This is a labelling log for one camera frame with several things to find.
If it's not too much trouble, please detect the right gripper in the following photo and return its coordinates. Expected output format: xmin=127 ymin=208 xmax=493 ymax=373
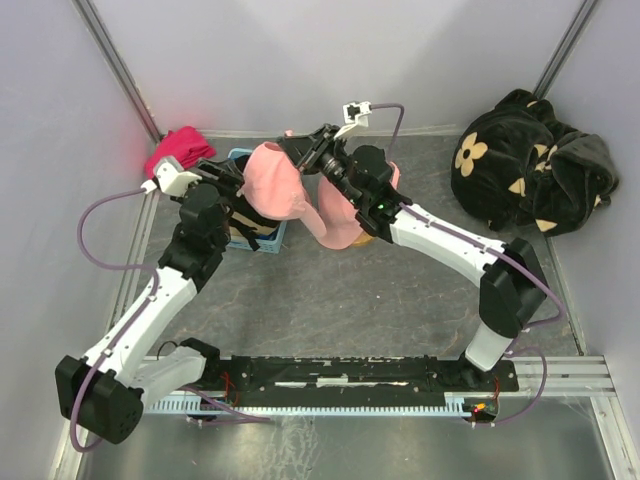
xmin=276 ymin=124 xmax=365 ymax=208

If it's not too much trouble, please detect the pink cap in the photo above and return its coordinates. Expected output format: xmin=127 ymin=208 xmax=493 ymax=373
xmin=315 ymin=159 xmax=402 ymax=250
xmin=242 ymin=142 xmax=327 ymax=238

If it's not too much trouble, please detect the black and tan hat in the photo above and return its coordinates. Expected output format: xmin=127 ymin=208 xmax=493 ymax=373
xmin=229 ymin=196 xmax=280 ymax=251

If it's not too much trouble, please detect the blue perforated plastic basket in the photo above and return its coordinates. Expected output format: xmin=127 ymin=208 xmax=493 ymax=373
xmin=227 ymin=147 xmax=289 ymax=255

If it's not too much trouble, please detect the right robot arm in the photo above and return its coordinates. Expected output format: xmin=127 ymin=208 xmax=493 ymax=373
xmin=276 ymin=124 xmax=551 ymax=391

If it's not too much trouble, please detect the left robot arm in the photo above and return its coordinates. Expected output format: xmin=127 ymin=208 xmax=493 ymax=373
xmin=55 ymin=156 xmax=244 ymax=453

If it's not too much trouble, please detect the magenta cloth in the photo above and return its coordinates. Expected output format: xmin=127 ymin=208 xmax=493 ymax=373
xmin=144 ymin=126 xmax=216 ymax=178

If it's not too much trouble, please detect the wooden hat stand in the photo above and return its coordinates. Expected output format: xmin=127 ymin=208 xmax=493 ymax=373
xmin=352 ymin=232 xmax=374 ymax=246

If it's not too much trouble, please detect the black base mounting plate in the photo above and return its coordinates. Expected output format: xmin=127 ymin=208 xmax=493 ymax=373
xmin=190 ymin=356 xmax=519 ymax=407

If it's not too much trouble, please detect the black floral plush blanket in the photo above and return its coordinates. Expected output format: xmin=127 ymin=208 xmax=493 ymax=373
xmin=450 ymin=89 xmax=619 ymax=237

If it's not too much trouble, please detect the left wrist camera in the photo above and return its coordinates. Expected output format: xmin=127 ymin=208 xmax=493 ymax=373
xmin=141 ymin=156 xmax=202 ymax=197

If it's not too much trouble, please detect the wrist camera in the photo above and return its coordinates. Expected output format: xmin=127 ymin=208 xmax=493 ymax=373
xmin=141 ymin=156 xmax=202 ymax=197
xmin=334 ymin=101 xmax=372 ymax=140

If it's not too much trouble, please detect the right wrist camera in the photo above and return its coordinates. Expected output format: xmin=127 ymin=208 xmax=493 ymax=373
xmin=334 ymin=101 xmax=372 ymax=140

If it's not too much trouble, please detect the left corner aluminium post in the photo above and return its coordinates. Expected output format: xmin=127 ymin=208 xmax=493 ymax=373
xmin=71 ymin=0 xmax=163 ymax=143

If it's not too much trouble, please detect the corner aluminium post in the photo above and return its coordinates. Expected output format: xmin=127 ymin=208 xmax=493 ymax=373
xmin=71 ymin=0 xmax=163 ymax=143
xmin=533 ymin=0 xmax=601 ymax=98

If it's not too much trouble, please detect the right corner aluminium post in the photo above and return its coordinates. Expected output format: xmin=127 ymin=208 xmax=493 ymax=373
xmin=533 ymin=0 xmax=601 ymax=98

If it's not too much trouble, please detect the aluminium rail frame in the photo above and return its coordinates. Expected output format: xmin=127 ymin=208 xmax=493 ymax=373
xmin=73 ymin=354 xmax=617 ymax=399

